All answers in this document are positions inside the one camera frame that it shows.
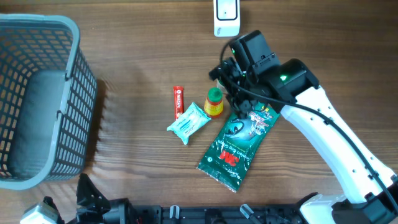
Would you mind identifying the green 3M gloves packet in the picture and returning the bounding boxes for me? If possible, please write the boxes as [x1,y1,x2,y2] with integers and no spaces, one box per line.
[197,103,279,192]

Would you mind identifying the white jar green lid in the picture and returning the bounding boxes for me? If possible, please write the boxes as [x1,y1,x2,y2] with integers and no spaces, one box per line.
[216,80,228,95]

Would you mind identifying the white barcode scanner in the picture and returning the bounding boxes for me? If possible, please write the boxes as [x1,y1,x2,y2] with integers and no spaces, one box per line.
[213,0,241,37]

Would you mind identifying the red Nescafe stick sachet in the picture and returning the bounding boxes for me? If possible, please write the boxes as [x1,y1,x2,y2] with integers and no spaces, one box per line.
[173,86,184,119]

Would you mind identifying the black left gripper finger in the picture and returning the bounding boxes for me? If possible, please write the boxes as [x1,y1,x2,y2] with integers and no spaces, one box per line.
[43,196,65,224]
[76,173,111,214]

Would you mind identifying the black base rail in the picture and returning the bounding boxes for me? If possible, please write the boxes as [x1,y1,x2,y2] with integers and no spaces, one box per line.
[130,204,306,224]

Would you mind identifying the mint green wipes packet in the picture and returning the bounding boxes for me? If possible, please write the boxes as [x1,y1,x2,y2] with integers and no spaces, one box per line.
[167,103,211,145]

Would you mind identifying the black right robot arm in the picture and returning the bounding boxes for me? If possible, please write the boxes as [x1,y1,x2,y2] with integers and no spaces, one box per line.
[209,30,397,223]

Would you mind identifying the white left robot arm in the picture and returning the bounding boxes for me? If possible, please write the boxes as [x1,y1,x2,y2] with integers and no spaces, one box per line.
[43,173,137,224]

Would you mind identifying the red sauce bottle green cap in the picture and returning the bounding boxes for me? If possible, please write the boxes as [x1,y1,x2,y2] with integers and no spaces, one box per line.
[204,88,224,118]

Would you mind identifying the grey plastic shopping basket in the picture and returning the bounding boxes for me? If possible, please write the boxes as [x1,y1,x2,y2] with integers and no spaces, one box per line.
[1,14,98,190]

